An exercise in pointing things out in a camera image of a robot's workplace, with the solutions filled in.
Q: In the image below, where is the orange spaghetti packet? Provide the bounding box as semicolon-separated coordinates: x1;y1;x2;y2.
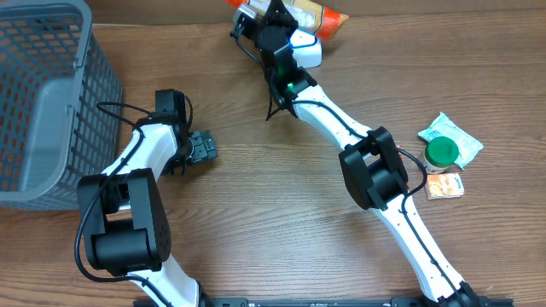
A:
226;0;349;41

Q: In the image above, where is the green lidded jar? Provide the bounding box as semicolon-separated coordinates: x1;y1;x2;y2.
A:
420;136;459;174

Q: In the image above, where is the teal tissue pack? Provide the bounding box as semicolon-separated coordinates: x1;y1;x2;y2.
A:
417;112;484;170

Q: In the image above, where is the orange Kleenex tissue pack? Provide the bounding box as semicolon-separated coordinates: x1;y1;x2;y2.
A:
425;173;465;200

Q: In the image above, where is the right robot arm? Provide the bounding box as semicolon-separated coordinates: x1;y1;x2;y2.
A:
230;1;480;306

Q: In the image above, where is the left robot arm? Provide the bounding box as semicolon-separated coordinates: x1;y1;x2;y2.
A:
73;89;218;307

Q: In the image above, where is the white barcode scanner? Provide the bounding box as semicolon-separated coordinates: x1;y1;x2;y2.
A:
289;29;322;69

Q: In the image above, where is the grey plastic mesh basket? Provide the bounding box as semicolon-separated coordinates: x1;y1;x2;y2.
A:
1;0;124;211

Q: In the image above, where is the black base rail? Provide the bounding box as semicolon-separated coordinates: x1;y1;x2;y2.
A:
132;296;514;307

